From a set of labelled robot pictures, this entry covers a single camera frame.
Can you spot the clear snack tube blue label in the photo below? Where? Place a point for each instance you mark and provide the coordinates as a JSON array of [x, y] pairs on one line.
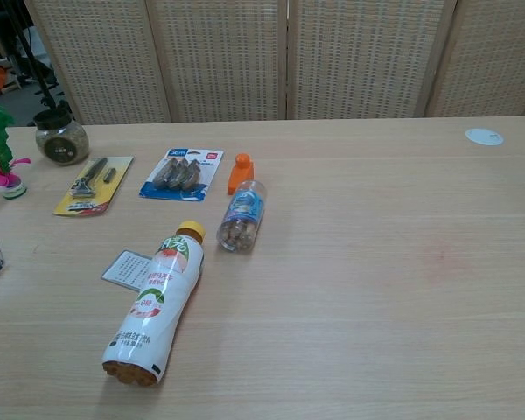
[[244, 210]]

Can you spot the small orange plastic bottle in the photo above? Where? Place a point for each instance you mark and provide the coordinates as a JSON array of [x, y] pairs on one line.
[[240, 175]]

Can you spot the binder clips in blue pack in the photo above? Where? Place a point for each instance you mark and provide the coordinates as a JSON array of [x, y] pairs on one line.
[[181, 175]]

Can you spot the tea bottle with yellow cap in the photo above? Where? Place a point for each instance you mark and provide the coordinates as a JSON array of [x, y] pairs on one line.
[[157, 306]]

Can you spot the white printed paper card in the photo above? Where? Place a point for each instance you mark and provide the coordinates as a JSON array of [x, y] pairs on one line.
[[127, 267]]

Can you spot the wooden woven folding screen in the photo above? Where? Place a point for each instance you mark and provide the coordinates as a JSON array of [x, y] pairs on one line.
[[227, 57]]

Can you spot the razor in yellow card pack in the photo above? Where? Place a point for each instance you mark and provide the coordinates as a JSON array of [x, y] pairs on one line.
[[97, 184]]

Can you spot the glass jar with black lid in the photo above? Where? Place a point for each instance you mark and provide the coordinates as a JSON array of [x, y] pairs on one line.
[[62, 144]]

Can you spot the white round table grommet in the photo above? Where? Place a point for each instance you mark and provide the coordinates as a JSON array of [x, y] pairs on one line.
[[484, 136]]

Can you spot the black tripod stand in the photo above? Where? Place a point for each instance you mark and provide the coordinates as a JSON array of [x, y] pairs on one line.
[[38, 74]]

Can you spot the colourful feather shuttlecock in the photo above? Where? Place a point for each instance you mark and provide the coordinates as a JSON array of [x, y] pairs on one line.
[[0, 144]]

